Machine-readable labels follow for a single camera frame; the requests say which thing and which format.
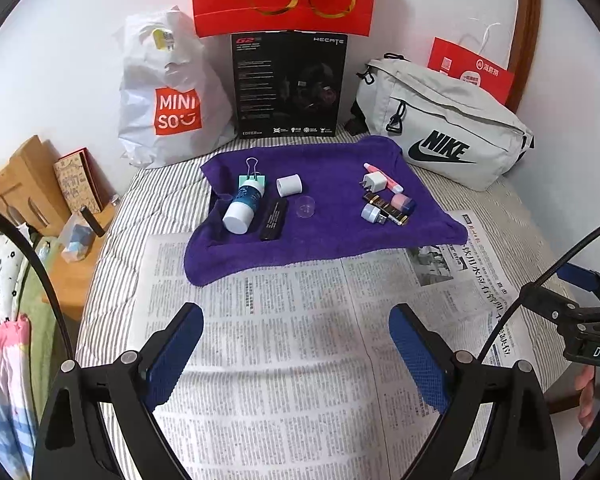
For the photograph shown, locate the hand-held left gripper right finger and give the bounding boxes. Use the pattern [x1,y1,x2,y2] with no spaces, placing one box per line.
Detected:
[388,302,561,480]

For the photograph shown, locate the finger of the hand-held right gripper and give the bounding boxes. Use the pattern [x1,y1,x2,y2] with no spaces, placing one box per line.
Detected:
[522,262,600,323]

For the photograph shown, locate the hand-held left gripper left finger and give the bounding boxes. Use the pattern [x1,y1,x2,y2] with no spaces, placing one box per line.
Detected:
[32,302,204,480]

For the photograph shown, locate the dark brown gold box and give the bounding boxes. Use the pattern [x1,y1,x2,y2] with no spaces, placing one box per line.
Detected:
[362,192,411,225]

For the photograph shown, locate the blue and white bottle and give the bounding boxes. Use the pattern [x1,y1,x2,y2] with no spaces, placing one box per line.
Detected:
[222,182,263,235]

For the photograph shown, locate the black rectangular stick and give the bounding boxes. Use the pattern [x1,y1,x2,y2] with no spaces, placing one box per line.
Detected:
[258,198,288,241]

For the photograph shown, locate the pink highlighter pen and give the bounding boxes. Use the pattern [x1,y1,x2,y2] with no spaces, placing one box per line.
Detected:
[363,162,405,193]

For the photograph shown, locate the white charger plug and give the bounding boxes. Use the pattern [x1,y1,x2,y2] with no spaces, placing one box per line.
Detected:
[361,171,390,196]

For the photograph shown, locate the green binder clip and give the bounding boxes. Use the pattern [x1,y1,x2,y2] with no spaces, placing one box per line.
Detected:
[237,157,266,193]

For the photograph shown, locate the white tape roll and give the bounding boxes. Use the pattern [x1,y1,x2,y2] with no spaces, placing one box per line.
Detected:
[276,174,302,197]

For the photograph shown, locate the person's right hand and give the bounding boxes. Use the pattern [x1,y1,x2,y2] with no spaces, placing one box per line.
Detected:
[575,365,600,427]

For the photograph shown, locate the newspaper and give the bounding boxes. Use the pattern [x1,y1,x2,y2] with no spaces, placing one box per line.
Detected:
[130,210,576,480]

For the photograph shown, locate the green cloth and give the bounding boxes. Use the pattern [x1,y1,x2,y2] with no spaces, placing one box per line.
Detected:
[20,265,61,411]

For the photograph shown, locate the purple towel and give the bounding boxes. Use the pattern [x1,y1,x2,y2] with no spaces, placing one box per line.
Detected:
[182,135,468,287]

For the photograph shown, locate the translucent blue box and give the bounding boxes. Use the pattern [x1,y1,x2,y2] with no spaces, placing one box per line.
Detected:
[60,212,101,263]

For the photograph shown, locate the pink cloth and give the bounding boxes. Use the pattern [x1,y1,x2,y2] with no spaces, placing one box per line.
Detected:
[0,312,38,480]

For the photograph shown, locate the white dotted plush toy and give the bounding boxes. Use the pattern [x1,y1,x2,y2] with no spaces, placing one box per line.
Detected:
[0,225,28,321]

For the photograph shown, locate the grey waist bag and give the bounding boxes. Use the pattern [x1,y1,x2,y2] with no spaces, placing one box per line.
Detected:
[351,52,535,192]

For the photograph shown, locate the patterned notebook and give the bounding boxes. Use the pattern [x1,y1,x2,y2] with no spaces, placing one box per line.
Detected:
[54,147,103,213]

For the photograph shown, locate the wooden bedside furniture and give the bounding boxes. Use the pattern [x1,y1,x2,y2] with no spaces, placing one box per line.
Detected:
[0,135,116,321]

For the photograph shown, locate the curved wooden headboard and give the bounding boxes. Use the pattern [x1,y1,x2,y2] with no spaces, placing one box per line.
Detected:
[507,0,542,113]

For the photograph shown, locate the black headphone box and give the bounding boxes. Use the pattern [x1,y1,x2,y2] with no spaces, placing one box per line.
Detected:
[230,30,349,140]

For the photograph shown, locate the white plastic shopping bag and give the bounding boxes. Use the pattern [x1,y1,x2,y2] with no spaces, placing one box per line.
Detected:
[117,6,236,170]

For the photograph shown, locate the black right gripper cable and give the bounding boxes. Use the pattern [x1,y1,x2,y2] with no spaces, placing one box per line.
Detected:
[477,220,600,361]

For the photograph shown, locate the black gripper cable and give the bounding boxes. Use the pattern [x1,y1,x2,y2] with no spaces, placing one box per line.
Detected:
[477,220,600,361]
[0,202,191,480]

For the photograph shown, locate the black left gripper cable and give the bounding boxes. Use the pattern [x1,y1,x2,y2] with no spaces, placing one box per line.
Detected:
[0,202,191,480]

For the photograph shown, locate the red paper bag white handles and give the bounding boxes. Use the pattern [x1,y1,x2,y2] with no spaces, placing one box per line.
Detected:
[427,22,516,106]

